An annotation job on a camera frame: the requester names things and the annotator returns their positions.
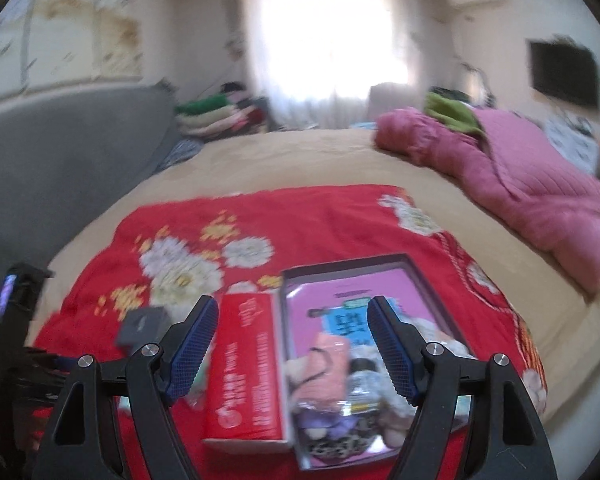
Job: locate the leopard print hair bow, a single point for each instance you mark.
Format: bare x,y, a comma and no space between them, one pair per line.
345,442

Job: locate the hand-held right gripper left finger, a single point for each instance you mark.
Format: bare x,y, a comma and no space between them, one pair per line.
192,350

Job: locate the wall poster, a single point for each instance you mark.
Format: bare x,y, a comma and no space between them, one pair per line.
70,35

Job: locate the green cloth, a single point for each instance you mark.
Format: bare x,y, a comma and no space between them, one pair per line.
450,112

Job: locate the grey cardboard box tray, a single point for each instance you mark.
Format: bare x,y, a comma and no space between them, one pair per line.
345,263

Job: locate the red tissue pack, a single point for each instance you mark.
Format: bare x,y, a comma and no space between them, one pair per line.
245,370

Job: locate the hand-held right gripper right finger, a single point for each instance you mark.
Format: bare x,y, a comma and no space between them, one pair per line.
392,350

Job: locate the stack of folded clothes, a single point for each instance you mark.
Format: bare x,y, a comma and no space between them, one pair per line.
210,115

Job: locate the dark grey small box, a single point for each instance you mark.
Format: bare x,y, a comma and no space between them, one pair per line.
142,330

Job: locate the black wall television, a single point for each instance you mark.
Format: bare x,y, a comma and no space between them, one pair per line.
562,72

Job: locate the grey quilted headboard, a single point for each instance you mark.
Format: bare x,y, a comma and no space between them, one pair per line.
55,170

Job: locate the red floral blanket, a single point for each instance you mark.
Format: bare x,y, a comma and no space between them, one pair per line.
305,225

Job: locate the white dresser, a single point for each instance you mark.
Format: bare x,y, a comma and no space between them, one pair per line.
575,145

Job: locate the grey upholstered chair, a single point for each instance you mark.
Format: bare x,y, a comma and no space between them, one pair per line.
390,105

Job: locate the pink soft pouch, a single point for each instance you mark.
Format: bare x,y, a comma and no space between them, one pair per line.
325,375

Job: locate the white plush toy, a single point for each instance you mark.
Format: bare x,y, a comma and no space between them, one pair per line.
296,380

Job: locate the purple bow plush toy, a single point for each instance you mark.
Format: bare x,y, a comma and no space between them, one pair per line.
325,422

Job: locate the blue patterned pillow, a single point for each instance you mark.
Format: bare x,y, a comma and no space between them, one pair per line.
182,152

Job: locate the pink quilt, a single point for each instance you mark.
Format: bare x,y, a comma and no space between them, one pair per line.
530,195

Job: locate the white curtain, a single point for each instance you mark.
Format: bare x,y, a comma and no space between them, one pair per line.
330,50

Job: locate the pink picture book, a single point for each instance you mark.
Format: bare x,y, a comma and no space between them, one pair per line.
320,305

